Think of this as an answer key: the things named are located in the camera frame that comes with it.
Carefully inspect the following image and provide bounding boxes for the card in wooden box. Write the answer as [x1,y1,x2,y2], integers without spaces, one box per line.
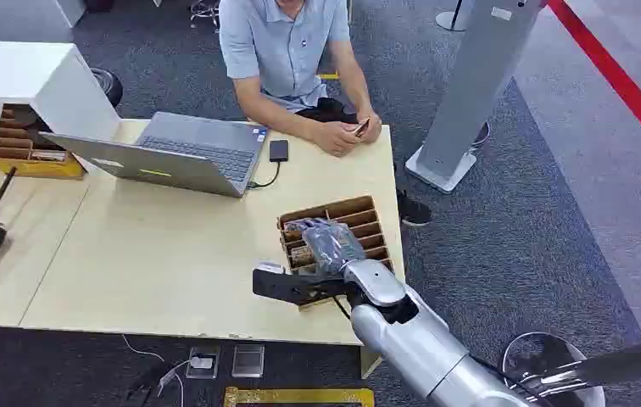
[289,246,316,269]

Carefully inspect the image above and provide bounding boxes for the person's right hand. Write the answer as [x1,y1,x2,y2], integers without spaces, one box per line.
[311,120,363,159]

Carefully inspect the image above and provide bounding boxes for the person's hand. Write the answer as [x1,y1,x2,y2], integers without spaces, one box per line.
[311,120,363,159]
[355,110,383,144]

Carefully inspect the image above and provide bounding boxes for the person's black shoe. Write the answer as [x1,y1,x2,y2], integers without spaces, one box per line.
[396,188,433,228]

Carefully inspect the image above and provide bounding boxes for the person's left hand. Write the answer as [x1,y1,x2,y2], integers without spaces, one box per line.
[355,110,383,144]

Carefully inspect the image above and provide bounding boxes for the silver open laptop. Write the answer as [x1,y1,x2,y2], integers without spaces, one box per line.
[39,111,270,199]

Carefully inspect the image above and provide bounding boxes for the person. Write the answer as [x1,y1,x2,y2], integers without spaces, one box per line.
[218,0,383,159]

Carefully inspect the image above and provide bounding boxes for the table leg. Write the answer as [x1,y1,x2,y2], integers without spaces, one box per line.
[359,344,384,381]

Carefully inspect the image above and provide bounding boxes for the floor socket plate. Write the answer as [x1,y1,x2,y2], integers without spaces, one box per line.
[231,343,266,379]

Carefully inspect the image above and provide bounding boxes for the grey standing pillar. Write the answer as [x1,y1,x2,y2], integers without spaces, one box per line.
[404,0,548,195]

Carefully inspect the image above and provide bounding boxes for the floor socket with plug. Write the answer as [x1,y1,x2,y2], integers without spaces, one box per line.
[185,346,221,381]

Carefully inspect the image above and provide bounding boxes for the stanchion base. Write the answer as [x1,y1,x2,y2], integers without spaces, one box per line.
[435,0,476,32]

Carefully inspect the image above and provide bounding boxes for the chair legs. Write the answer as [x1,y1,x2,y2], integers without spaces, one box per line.
[188,0,221,31]

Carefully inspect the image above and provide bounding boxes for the black wheel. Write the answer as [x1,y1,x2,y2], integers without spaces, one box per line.
[90,67,125,109]

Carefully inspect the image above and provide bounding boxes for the chrome stool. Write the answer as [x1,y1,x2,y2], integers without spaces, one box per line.
[499,332,607,407]

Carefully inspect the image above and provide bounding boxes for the white cabinet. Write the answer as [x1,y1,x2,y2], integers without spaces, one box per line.
[0,40,121,142]

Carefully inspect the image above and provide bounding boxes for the red barrier belt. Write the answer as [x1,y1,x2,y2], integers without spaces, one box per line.
[546,0,641,170]

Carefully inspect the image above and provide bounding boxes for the dark grey bar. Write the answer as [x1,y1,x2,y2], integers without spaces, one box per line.
[522,332,641,395]

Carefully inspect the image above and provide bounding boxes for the black drive cable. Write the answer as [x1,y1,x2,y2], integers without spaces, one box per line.
[247,161,281,190]

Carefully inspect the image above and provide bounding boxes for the yellow frame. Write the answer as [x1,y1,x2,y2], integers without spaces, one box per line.
[223,386,376,407]

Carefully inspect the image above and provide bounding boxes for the white floor cable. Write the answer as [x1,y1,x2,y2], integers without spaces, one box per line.
[120,334,193,407]

